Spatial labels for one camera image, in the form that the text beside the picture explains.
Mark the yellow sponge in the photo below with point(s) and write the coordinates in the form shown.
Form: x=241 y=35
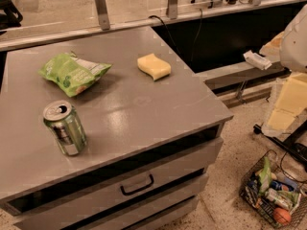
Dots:
x=154 y=66

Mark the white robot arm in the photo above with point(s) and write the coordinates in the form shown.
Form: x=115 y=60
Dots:
x=289 y=96

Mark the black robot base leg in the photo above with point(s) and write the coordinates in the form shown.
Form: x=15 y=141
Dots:
x=297 y=150

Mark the green rice chip bag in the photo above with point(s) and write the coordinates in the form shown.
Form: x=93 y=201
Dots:
x=72 y=74

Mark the grey drawer cabinet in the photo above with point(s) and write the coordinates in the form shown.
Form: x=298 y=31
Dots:
x=169 y=128

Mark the green soda can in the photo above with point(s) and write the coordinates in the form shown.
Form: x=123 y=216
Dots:
x=63 y=121

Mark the white folded packet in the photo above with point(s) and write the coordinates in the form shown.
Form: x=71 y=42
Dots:
x=257 y=61

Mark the orange ball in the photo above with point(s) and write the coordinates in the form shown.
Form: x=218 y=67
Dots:
x=282 y=216

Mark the black drawer handle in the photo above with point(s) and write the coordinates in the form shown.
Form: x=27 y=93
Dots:
x=137 y=186

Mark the metal railing post left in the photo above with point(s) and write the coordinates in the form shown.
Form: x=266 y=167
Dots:
x=103 y=19

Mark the metal railing post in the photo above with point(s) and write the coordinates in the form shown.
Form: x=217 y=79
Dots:
x=172 y=9
x=103 y=19

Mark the metal railing post middle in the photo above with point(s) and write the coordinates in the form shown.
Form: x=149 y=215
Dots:
x=172 y=9

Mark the wire basket with groceries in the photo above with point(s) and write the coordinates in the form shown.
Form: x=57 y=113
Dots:
x=267 y=186

